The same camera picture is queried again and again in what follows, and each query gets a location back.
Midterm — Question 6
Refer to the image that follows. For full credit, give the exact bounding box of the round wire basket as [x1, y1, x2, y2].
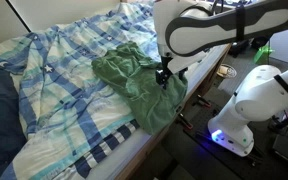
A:
[217, 63, 238, 80]

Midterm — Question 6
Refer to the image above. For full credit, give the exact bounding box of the black tripod stand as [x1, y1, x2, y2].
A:
[267, 105, 288, 134]

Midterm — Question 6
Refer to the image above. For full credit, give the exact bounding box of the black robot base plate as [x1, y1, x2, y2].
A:
[183, 94, 288, 180]

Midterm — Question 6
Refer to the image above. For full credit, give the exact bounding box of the blue plaid duvet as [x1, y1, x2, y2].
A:
[0, 0, 198, 180]

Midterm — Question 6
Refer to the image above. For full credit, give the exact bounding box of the wooden bed frame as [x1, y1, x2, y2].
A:
[115, 43, 233, 180]

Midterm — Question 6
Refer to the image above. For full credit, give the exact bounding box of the red black clamp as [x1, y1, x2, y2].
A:
[193, 94, 213, 109]
[176, 113, 194, 131]

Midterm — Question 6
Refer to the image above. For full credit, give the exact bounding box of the black metal frame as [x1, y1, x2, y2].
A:
[250, 33, 274, 50]

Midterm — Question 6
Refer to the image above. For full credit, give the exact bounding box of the white mattress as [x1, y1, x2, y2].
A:
[85, 43, 232, 180]

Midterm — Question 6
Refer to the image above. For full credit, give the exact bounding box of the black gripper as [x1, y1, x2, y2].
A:
[155, 54, 189, 90]

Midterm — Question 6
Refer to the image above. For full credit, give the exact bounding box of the black bag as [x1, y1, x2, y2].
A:
[228, 39, 252, 58]

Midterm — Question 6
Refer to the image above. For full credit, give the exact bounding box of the green cloth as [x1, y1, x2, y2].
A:
[91, 41, 189, 136]

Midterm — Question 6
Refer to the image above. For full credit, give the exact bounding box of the bright green bag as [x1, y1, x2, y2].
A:
[253, 44, 275, 66]

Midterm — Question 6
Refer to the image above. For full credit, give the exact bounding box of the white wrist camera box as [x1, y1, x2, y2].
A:
[166, 49, 207, 75]

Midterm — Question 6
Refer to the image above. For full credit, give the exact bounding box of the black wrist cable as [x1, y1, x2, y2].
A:
[210, 0, 226, 16]

